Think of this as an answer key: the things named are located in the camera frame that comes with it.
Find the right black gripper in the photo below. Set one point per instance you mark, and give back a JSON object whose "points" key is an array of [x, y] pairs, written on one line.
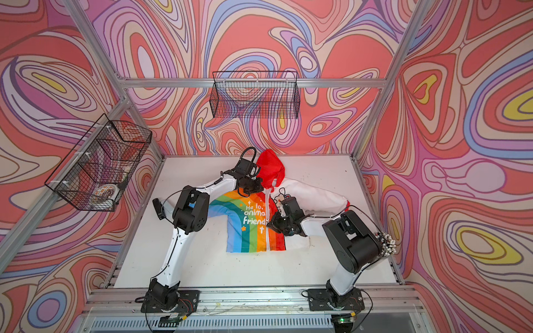
{"points": [[273, 224]]}

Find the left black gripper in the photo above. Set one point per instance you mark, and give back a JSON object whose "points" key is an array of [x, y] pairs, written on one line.
{"points": [[259, 187]]}

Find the rainbow kids hooded jacket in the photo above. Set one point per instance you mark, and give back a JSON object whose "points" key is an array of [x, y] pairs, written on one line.
{"points": [[247, 217]]}

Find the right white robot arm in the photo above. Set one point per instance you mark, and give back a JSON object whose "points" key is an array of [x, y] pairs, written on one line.
{"points": [[355, 246]]}

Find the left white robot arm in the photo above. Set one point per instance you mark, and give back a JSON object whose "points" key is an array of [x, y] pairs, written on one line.
{"points": [[190, 215]]}

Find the black stapler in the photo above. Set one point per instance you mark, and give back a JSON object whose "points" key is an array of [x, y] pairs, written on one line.
{"points": [[159, 209]]}

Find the clear cup of pencils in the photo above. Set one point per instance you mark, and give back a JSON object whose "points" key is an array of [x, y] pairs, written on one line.
{"points": [[387, 244]]}

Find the round tin in basket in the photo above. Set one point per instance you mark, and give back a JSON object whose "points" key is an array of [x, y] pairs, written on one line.
{"points": [[105, 195]]}

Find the black wire basket back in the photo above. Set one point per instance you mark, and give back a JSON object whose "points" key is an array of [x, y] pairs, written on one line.
{"points": [[254, 94]]}

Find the black wire basket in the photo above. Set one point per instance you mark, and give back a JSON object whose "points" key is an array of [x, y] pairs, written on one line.
{"points": [[110, 152], [254, 94]]}

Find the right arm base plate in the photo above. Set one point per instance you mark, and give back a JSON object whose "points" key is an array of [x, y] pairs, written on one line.
{"points": [[321, 300]]}

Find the aluminium cage frame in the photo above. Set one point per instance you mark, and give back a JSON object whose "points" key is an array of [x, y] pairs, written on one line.
{"points": [[436, 110]]}

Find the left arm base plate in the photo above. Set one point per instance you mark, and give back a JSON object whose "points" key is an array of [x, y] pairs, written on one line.
{"points": [[172, 301]]}

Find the black wire basket left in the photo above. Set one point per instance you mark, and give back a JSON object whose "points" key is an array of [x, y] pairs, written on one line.
{"points": [[110, 152]]}

